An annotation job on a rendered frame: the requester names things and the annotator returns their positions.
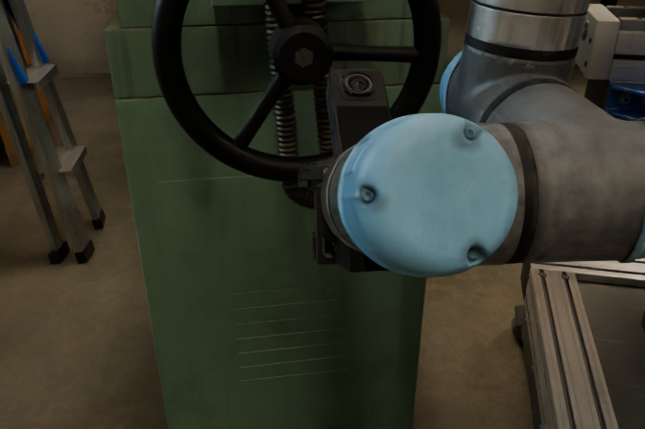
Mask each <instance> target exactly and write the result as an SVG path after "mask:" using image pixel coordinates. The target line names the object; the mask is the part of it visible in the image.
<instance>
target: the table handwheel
mask: <svg viewBox="0 0 645 429"><path fill-rule="evenodd" d="M188 2H189V0H156V2H155V10H154V15H153V23H152V55H153V62H154V68H155V75H156V78H157V82H158V85H159V88H160V90H161V93H162V95H163V98H164V100H165V102H166V104H167V106H168V108H169V109H170V111H171V112H172V114H173V115H174V117H175V119H176V120H177V121H178V123H179V125H180V126H181V127H182V128H183V130H184V131H185V132H186V133H187V134H188V135H189V137H190V138H191V139H192V140H193V141H194V142H195V143H196V144H198V145H199V146H200V147H201V148H202V149H203V150H205V151H206V152H207V153H208V154H210V155H211V156H213V157H214V158H216V159H218V160H219V161H221V162H223V163H224V164H225V165H227V166H229V167H231V168H233V169H235V170H238V171H240V172H242V173H245V174H248V175H251V176H254V177H258V178H261V179H269V180H276V181H291V182H297V181H298V170H300V169H301V168H310V166H311V163H313V162H318V161H334V156H333V150H332V151H329V152H326V153H322V154H317V155H306V156H283V155H271V154H267V153H263V152H259V151H257V150H255V149H252V148H250V147H249V145H250V143H251V141H252V140H253V138H254V137H255V135H256V134H257V132H258V130H259V129H260V127H261V126H262V124H263V122H264V121H265V119H266V118H267V116H268V115H269V113H270V112H271V110H272V109H273V107H274V106H275V104H276V103H277V101H278V100H279V98H280V97H281V95H282V94H283V93H284V91H285V90H286V88H287V87H288V85H289V84H290V83H292V84H296V85H309V84H312V83H316V82H318V81H319V80H321V79H322V78H323V77H324V76H325V75H326V74H327V72H328V71H329V69H330V67H331V65H332V62H333V60H373V61H392V62H410V63H411V66H410V70H409V73H408V76H407V79H406V81H405V84H404V85H403V87H402V89H401V91H400V93H399V95H398V97H397V98H396V100H395V102H394V103H393V105H392V106H391V108H390V112H391V117H392V120H393V119H395V118H398V117H402V116H406V115H411V114H418V113H419V111H420V109H421V108H422V106H423V104H424V102H425V100H426V98H427V96H428V94H429V92H430V89H431V86H432V84H433V81H434V79H435V76H436V72H437V68H438V64H439V59H440V52H441V43H442V23H441V14H440V8H439V3H438V0H408V3H409V6H410V10H411V14H412V19H413V26H414V46H372V45H358V44H344V43H331V41H330V39H329V38H328V36H327V35H326V33H325V32H324V30H323V28H322V27H321V26H320V25H319V24H318V23H317V22H316V21H314V20H312V19H310V18H308V17H303V16H301V15H300V13H299V11H298V9H297V7H296V6H295V5H294V4H289V5H287V3H286V1H285V0H266V2H267V4H268V6H269V8H270V10H271V12H272V15H273V17H274V19H275V22H276V24H277V27H276V28H275V30H274V31H273V33H272V36H271V40H270V52H271V56H272V60H273V63H274V66H275V70H276V73H275V75H274V77H273V79H272V80H271V82H270V84H269V85H268V87H267V89H266V90H265V92H264V94H263V95H262V97H261V99H260V100H259V102H258V104H257V105H256V107H255V109H254V110H253V112H252V113H251V115H250V117H249V118H248V120H247V121H246V123H245V124H244V125H243V127H242V128H241V130H240V131H239V132H238V133H237V135H236V136H235V138H234V139H233V138H231V137H230V136H228V135H227V134H226V133H224V132H223V131H222V130H221V129H219V128H218V127H217V126H216V125H215V124H214V123H213V122H212V121H211V120H210V119H209V117H208V116H207V115H206V114H205V113H204V111H203V110H202V108H201V107H200V105H199V104H198V102H197V100H196V98H195V97H194V95H193V93H192V91H191V88H190V86H189V84H188V81H187V79H186V76H185V72H184V68H183V63H182V57H181V30H182V23H183V18H184V15H185V11H186V8H187V5H188Z"/></svg>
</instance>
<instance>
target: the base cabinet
mask: <svg viewBox="0 0 645 429"><path fill-rule="evenodd" d="M264 92H265V91H257V92H237V93H218V94H198V95H194V97H195V98H196V100H197V102H198V104H199V105H200V107H201V108H202V110H203V111H204V113H205V114H206V115H207V116H208V117H209V119H210V120H211V121H212V122H213V123H214V124H215V125H216V126H217V127H218V128H219V129H221V130H222V131H223V132H224V133H226V134H227V135H228V136H230V137H231V138H233V139H234V138H235V136H236V135H237V133H238V132H239V131H240V130H241V128H242V127H243V125H244V124H245V123H246V121H247V120H248V118H249V117H250V115H251V113H252V112H253V110H254V109H255V107H256V105H257V104H258V102H259V100H260V99H261V97H262V95H263V94H264ZM292 92H293V93H294V96H293V98H294V100H295V101H294V104H295V107H294V109H295V115H296V118H295V119H296V121H297V122H296V126H297V128H296V131H297V132H298V133H297V137H298V139H297V141H298V147H299V149H298V151H299V156H306V155H317V154H319V153H320V152H319V150H320V148H319V145H320V144H319V142H318V140H319V138H318V136H317V135H318V132H317V129H318V128H317V126H316V125H317V124H318V123H317V122H316V119H317V117H316V115H315V114H316V113H317V112H316V111H315V105H314V104H315V101H314V97H315V96H314V94H313V92H314V90H313V89H297V90H293V91H292ZM115 104H116V109H117V116H118V122H119V128H120V133H121V139H122V145H123V152H124V158H125V163H126V169H127V175H128V182H129V188H130V193H131V204H132V210H133V217H134V222H135V228H136V234H137V240H138V247H139V252H140V258H141V264H142V270H143V275H144V282H145V288H146V294H147V300H148V305H149V312H150V318H151V324H152V330H153V335H154V341H155V353H156V359H157V364H158V370H159V377H160V383H161V389H162V394H163V400H164V406H165V413H166V418H167V424H168V429H412V428H413V418H414V408H415V397H416V387H417V377H418V357H419V347H420V337H421V327H422V316H423V306H424V296H425V285H426V277H418V276H410V275H405V274H399V273H396V272H393V271H385V272H384V271H374V272H361V273H350V272H349V271H348V270H347V269H345V268H344V267H343V266H342V265H340V264H327V265H318V264H317V263H316V262H315V261H314V260H313V259H312V232H315V210H313V209H310V208H308V207H307V208H306V207H303V206H300V205H298V204H297V203H294V202H293V200H290V199H289V198H288V195H286V194H285V192H284V188H283V187H282V183H283V182H282V181H276V180H269V179H261V178H258V177H254V176H251V175H248V174H245V173H242V172H240V171H238V170H235V169H233V168H231V167H229V166H227V165H225V164H224V163H223V162H221V161H219V160H218V159H216V158H214V157H213V156H211V155H210V154H208V153H207V152H206V151H205V150H203V149H202V148H201V147H200V146H199V145H198V144H196V143H195V142H194V141H193V140H192V139H191V138H190V137H189V135H188V134H187V133H186V132H185V131H184V130H183V128H182V127H181V126H180V125H179V123H178V121H177V120H176V119H175V117H174V115H173V114H172V112H171V111H170V109H169V108H168V106H167V104H166V102H165V100H164V98H163V96H158V97H139V98H116V101H115ZM275 121H276V120H275V109H274V108H273V109H272V110H271V112H270V113H269V115H268V116H267V118H266V119H265V121H264V122H263V124H262V126H261V127H260V129H259V130H258V132H257V134H256V135H255V137H254V138H253V140H252V141H251V143H250V145H249V147H250V148H252V149H255V150H257V151H259V152H263V153H267V154H271V155H278V153H279V151H278V146H277V143H278V141H277V135H276V132H277V130H276V124H275Z"/></svg>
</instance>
